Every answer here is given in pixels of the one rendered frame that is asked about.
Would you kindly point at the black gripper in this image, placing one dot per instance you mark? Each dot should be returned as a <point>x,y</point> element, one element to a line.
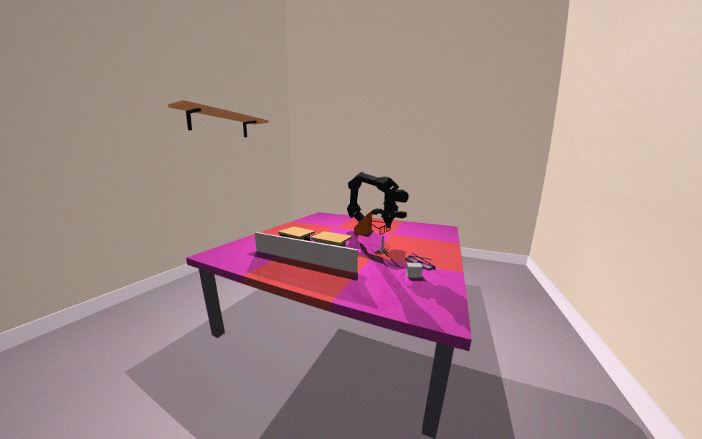
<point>391,214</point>

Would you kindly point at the white flat panel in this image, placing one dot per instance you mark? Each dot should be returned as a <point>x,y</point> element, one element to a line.
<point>331,256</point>

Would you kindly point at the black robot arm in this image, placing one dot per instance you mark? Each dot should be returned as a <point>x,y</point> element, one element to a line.
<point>382,183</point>

